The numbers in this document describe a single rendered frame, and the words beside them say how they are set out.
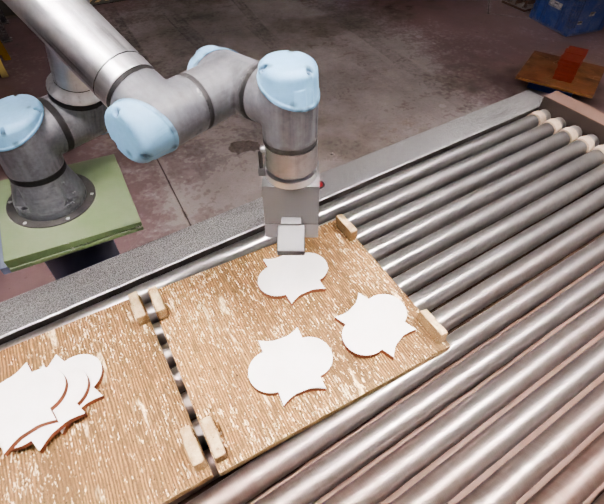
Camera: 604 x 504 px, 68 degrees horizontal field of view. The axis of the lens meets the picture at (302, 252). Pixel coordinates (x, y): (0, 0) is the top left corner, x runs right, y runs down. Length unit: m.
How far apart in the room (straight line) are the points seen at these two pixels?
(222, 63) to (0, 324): 0.61
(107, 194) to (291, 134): 0.66
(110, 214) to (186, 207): 1.37
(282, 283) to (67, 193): 0.55
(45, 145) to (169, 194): 1.55
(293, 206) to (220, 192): 1.85
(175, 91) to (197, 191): 1.97
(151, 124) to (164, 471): 0.45
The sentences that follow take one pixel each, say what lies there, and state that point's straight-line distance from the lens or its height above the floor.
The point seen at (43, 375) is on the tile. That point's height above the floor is 0.97.
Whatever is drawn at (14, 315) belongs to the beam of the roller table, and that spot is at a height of 0.92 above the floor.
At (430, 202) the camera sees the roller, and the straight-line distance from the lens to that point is 1.05.
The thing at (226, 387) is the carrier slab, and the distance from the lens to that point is 0.73.
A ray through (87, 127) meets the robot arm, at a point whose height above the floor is 1.06.
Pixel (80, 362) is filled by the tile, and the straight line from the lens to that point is 0.80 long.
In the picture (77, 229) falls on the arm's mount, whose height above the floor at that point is 0.90.
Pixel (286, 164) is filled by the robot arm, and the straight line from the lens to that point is 0.61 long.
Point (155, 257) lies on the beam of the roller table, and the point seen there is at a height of 0.92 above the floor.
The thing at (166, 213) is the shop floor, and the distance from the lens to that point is 2.44.
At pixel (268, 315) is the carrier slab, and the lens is 0.78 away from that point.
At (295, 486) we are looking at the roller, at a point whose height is 0.92.
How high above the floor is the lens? 1.58
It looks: 48 degrees down
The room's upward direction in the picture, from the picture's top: straight up
